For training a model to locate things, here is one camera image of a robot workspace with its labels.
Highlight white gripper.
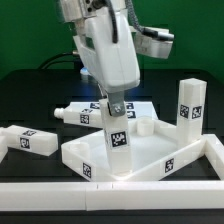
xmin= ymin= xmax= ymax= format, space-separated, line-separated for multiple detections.
xmin=74 ymin=8 xmax=140 ymax=117

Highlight white desk top tray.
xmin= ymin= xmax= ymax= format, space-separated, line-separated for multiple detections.
xmin=61 ymin=117 xmax=205 ymax=182

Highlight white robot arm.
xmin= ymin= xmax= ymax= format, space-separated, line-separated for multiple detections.
xmin=58 ymin=0 xmax=140 ymax=117

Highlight white sheet with tags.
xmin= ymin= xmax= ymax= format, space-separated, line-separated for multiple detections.
xmin=71 ymin=101 xmax=159 ymax=122

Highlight white right obstacle bar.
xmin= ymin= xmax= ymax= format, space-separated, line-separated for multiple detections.
xmin=204 ymin=134 xmax=224 ymax=181

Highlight white obstacle bar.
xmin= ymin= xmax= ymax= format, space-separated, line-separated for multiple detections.
xmin=0 ymin=181 xmax=224 ymax=211
xmin=204 ymin=134 xmax=224 ymax=181
xmin=0 ymin=136 xmax=8 ymax=163

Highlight white front obstacle bar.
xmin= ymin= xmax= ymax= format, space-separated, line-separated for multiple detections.
xmin=0 ymin=181 xmax=224 ymax=211

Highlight white left obstacle bar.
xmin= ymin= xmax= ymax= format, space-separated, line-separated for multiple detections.
xmin=0 ymin=136 xmax=8 ymax=163

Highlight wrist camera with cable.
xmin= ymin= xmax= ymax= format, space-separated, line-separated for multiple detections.
xmin=106 ymin=0 xmax=176 ymax=60

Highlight black cables at base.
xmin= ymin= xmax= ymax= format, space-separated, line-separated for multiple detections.
xmin=38 ymin=49 xmax=84 ymax=70

